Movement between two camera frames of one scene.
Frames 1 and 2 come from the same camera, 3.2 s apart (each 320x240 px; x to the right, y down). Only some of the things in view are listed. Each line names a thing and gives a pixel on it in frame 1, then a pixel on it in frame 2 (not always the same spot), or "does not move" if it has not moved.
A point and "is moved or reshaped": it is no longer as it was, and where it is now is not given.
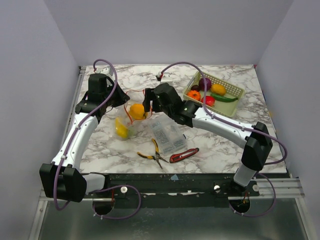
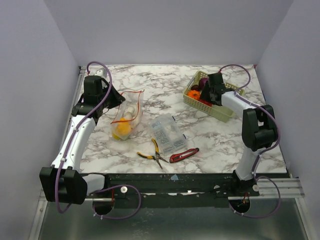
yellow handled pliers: [156, 157] does not move
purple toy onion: [201, 84] does not move
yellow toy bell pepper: [137, 111] -> [124, 127]
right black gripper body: [149, 100] -> [208, 92]
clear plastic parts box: [170, 136] does not move
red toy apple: [209, 100] does not move
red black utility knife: [178, 157] does not move
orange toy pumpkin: [194, 94] does not move
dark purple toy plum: [195, 87] does not move
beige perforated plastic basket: [226, 108] does not move
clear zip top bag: [133, 105] is moved or reshaped
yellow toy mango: [121, 130] -> [115, 136]
